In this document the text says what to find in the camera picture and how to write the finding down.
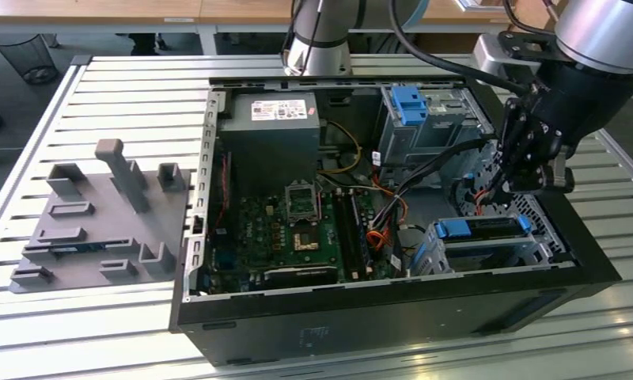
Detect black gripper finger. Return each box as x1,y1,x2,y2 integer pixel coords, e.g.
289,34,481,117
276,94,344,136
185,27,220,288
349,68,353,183
497,97,548,195
540,133,577,196

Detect orange red power wire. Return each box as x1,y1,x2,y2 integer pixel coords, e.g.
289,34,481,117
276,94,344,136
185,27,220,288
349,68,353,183
472,188,502,211

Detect black data wire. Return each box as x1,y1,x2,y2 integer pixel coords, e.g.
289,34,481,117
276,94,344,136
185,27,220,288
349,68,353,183
450,176,489,218

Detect hard disk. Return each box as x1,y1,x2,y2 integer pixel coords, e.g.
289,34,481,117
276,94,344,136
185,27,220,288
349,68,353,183
412,215,533,278

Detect metal disk bay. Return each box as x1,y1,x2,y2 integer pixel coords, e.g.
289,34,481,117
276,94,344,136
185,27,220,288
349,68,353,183
416,215,565,275

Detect black RAM slot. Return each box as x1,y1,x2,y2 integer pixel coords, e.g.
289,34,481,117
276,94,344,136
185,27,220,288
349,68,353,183
328,189,352,278
341,188,366,276
334,188,360,278
346,188,373,274

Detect metal drive cage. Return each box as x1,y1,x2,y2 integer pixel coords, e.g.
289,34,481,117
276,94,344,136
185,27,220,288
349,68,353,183
377,85,502,180

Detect metal socket cover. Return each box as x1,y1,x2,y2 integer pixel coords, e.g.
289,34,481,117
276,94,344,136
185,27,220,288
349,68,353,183
284,180,321,222

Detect CPU socket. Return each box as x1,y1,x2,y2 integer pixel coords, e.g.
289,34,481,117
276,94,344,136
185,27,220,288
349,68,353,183
293,232,320,252

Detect grey power supply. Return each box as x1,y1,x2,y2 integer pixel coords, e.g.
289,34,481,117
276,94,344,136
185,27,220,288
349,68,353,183
218,92,321,191

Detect black graphics card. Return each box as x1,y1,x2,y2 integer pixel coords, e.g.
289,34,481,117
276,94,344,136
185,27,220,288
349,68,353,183
261,264,340,289

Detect black PC case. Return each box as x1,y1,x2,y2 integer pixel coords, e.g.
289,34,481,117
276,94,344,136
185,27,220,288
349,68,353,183
167,73,622,367

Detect green motherboard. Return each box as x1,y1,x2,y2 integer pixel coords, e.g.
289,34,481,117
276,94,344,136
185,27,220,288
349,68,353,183
205,173,402,296

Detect grey parts rack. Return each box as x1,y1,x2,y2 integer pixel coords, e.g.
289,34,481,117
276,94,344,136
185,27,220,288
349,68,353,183
9,138,200,296

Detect wooden desk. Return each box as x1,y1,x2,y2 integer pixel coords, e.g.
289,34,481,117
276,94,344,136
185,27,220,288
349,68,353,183
0,0,520,56

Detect green RAM stick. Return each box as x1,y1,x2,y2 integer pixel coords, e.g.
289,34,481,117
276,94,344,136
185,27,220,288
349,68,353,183
46,244,111,255

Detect black mesh waste basket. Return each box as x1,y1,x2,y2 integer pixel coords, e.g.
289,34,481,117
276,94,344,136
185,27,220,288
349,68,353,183
0,32,59,85

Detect black cable bundle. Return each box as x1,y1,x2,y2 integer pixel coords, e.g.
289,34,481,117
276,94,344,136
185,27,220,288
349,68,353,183
372,136,502,229

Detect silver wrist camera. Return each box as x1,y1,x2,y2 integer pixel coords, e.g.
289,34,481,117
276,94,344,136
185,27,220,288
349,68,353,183
472,30,561,77

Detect blue plastic drive bracket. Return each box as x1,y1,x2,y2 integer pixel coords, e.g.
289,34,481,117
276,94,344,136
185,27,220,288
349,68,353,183
392,85,429,127

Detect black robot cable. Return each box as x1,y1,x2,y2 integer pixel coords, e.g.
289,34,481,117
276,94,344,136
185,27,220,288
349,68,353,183
388,0,532,98

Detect red orange wire bundle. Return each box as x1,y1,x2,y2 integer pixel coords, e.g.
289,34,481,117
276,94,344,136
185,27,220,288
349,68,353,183
365,188,409,251

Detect yellow black power wires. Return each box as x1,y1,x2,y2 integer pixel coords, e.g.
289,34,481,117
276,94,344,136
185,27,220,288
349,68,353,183
317,120,364,175

